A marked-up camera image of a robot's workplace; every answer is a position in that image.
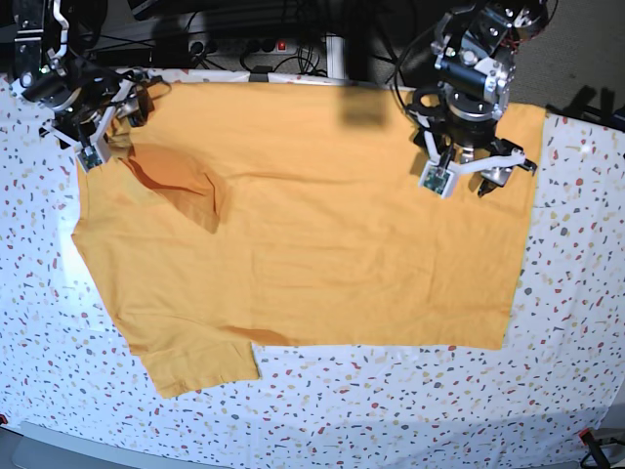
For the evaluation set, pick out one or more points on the yellow T-shirt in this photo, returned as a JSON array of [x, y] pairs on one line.
[[289, 215]]

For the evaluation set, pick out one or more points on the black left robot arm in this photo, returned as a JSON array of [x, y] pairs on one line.
[[474, 48]]

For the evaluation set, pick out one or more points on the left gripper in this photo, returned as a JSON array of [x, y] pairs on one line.
[[455, 132]]

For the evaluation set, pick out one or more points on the white table leg post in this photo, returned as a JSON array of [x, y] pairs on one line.
[[335, 57]]

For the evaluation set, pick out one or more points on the white power strip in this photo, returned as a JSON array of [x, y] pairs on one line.
[[233, 46]]

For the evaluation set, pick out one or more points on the red black clamp handle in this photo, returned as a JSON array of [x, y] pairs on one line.
[[595, 457]]

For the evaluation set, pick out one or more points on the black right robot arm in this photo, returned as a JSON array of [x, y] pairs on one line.
[[48, 57]]

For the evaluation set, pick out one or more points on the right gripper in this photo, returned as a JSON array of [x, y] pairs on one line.
[[86, 104]]

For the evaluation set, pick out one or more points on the speckled white tablecloth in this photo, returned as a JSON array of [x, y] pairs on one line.
[[65, 365]]

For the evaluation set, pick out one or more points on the black table clamp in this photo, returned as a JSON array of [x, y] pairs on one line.
[[260, 73]]

